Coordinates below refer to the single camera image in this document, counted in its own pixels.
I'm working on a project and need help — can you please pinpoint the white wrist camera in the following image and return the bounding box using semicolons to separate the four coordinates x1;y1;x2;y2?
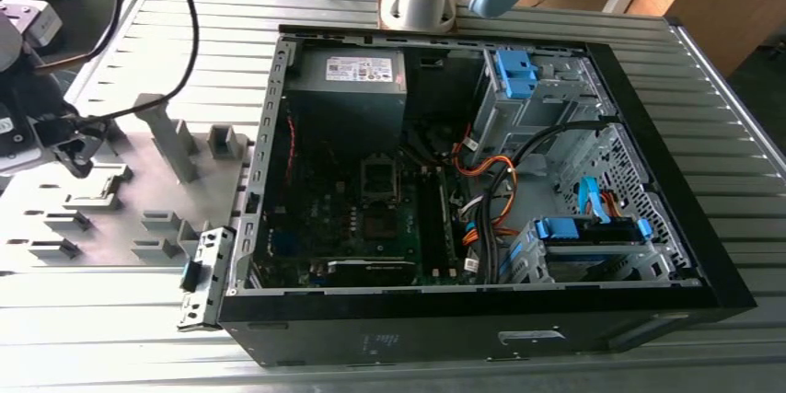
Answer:
0;102;48;178

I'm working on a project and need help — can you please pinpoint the orange disk power wire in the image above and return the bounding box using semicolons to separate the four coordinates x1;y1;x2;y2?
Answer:
600;190;623;219

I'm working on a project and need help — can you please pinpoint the black graphics card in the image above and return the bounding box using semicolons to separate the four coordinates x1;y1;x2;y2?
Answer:
309;257;420;288

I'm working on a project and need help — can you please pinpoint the orange wire bundle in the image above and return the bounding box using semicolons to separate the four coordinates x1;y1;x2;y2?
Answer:
452;142;520;251

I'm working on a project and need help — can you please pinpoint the silver power supply unit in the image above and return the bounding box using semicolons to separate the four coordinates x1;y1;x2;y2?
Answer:
285;48;409;155

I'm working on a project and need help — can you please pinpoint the green RAM stick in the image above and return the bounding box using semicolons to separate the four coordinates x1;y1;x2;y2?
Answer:
436;166;459;272

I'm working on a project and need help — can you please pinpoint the blue plastic rail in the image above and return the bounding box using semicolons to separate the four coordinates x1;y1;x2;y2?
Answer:
503;234;524;284

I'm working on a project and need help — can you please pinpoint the grey parts rack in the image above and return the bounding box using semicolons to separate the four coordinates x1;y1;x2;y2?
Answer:
0;92;256;270

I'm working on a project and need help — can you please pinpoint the green motherboard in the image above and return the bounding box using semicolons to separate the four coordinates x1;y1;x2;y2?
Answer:
260;107;484;288

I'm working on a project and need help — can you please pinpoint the hard disk in blue carrier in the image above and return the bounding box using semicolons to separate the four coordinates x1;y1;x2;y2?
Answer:
532;215;653;247

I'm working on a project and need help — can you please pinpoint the grey card retention bracket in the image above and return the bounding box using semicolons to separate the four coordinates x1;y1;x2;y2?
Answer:
176;225;238;332

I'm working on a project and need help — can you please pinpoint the red fan wire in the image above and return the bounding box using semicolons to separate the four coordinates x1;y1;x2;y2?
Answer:
282;114;300;213

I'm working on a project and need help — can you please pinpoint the black RAM slot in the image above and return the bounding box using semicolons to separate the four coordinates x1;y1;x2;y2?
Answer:
419;167;439;274

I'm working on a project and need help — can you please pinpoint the silver CPU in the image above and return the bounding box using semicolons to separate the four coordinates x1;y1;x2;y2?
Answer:
76;167;124;203

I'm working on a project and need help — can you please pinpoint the perforated metal disk bay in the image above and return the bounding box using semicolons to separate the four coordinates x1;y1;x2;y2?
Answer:
500;123;699;286

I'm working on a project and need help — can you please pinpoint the black PC case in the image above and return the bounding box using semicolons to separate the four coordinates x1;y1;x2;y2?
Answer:
217;22;757;369

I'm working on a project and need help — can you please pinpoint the black camera cable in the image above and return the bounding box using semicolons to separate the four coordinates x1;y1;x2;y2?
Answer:
76;0;204;123

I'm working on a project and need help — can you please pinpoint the grey metal drive cage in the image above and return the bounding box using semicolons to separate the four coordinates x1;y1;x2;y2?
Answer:
469;45;619;157

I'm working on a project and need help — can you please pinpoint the black cable bundle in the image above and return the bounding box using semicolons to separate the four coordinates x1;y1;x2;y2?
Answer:
475;120;607;284

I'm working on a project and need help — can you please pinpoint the grey wrist box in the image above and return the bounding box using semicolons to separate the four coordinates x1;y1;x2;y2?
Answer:
0;0;64;48

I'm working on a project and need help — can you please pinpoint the blue optical bay latch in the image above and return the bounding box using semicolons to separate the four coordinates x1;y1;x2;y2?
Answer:
493;49;540;100

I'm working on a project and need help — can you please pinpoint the blue disk wire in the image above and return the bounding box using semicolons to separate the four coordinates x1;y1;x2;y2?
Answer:
576;175;612;225

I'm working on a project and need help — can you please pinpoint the CPU socket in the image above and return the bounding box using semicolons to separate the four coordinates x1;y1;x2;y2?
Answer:
357;153;404;203

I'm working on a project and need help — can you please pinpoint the brown braided cable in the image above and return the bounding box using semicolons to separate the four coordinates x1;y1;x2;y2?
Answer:
36;55;97;75

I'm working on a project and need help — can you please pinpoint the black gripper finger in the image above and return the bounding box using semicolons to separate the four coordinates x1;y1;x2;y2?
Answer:
72;127;106;162
52;142;93;179

